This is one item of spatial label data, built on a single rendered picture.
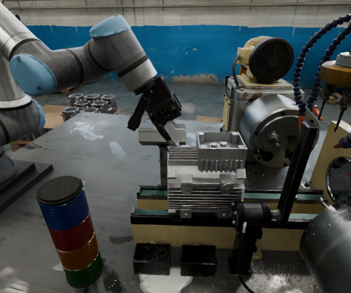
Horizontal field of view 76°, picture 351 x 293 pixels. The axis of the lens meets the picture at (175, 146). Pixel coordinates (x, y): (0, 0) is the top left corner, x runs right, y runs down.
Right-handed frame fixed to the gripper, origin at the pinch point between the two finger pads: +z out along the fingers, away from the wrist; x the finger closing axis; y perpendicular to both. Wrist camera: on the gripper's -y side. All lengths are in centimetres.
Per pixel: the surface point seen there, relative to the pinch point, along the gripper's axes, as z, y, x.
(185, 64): 55, -29, 559
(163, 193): 13.1, -12.4, -1.4
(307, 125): -0.5, 29.9, -20.1
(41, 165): -10, -68, 26
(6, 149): -19, -248, 184
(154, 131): -2.9, -7.7, 13.0
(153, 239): 19.3, -18.6, -13.0
